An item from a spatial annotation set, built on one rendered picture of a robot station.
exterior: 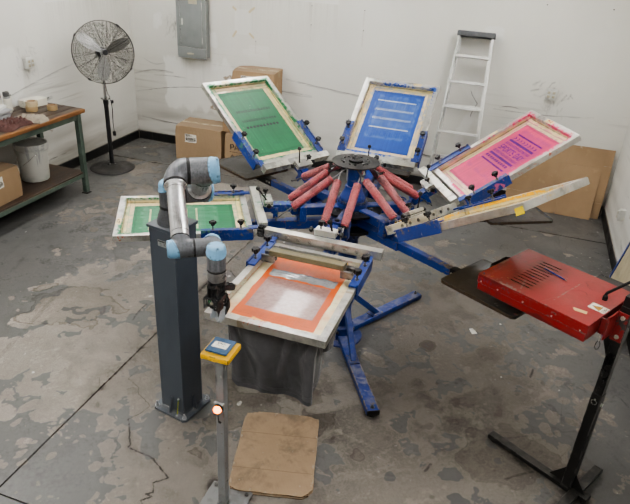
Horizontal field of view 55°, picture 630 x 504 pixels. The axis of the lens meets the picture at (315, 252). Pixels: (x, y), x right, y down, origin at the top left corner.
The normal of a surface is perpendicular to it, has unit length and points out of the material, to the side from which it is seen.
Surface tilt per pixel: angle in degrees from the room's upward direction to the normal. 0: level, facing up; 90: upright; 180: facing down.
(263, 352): 93
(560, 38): 90
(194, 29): 90
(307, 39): 90
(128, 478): 0
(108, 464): 0
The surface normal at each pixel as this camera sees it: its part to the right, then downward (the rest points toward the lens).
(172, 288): -0.50, 0.37
